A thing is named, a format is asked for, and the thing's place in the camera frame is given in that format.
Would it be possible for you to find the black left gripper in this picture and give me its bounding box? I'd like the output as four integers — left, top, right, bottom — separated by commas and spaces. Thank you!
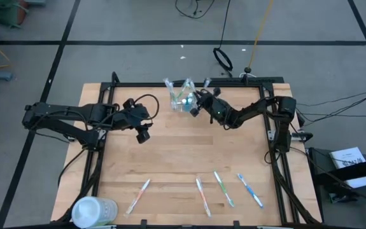
115, 98, 153, 144

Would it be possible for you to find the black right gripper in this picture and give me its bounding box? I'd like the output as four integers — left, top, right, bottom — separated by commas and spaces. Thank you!
190, 87, 230, 123

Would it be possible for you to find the blue toothbrush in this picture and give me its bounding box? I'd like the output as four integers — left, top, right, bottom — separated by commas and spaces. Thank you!
236, 172, 265, 209
187, 78, 199, 96

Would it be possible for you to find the green toothbrush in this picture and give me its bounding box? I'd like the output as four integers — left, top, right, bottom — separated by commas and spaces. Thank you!
176, 78, 190, 102
213, 170, 236, 208

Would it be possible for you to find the orange toothbrush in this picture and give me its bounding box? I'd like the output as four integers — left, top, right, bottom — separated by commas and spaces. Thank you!
162, 77, 176, 106
195, 176, 213, 219
124, 177, 151, 217

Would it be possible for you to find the clear acrylic container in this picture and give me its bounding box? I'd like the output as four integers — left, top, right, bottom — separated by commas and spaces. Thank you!
169, 90, 202, 113

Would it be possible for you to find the white wipes canister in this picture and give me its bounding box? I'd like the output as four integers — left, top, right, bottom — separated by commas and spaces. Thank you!
71, 195, 119, 229

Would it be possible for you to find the black cart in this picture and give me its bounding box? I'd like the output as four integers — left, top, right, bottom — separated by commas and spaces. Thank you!
306, 146, 366, 211

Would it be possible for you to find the white booklet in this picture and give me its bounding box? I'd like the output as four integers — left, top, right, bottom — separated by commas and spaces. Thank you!
328, 146, 366, 189

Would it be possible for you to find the green bag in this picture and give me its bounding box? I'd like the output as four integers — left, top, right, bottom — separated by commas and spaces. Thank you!
0, 0, 31, 29

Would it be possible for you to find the black aluminium table frame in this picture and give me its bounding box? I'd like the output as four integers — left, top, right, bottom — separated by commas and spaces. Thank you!
53, 71, 322, 229

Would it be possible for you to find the black floor cable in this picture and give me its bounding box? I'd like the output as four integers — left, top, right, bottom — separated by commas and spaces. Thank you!
213, 0, 234, 77

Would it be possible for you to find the yellow hanging cable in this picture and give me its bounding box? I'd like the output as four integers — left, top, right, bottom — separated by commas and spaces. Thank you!
247, 0, 274, 73

